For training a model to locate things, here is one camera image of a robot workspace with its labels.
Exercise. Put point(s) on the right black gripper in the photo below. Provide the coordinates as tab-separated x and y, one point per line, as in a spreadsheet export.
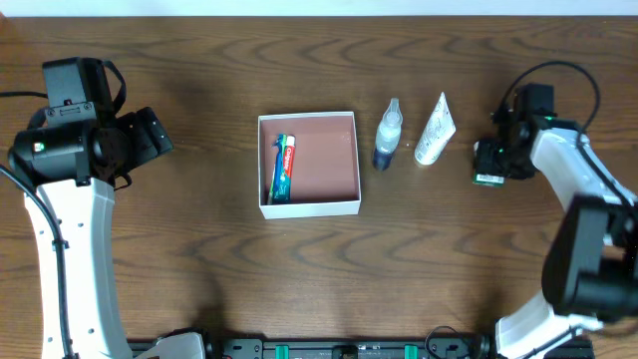
487	166

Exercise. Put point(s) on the blue toothbrush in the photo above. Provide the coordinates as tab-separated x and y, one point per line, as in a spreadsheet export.
279	145

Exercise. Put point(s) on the clear spray bottle dark liquid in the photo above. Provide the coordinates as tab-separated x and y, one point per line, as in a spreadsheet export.
388	136

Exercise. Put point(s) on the white box with pink interior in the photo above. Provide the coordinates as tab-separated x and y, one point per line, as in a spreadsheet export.
325	166

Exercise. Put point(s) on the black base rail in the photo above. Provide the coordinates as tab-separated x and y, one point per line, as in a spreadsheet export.
441	346

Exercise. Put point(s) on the white cream tube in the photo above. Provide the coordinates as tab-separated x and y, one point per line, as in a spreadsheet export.
438	131

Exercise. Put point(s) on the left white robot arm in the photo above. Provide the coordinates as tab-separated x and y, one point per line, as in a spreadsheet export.
69	171

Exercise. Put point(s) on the green and white small packet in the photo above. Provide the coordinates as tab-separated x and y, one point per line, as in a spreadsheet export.
486	168

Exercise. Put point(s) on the red green toothpaste tube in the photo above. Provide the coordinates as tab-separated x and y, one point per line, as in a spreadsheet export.
285	179

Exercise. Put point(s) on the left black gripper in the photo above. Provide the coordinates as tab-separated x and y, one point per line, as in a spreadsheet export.
151	134

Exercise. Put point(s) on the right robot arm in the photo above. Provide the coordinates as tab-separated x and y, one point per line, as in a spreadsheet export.
589	276

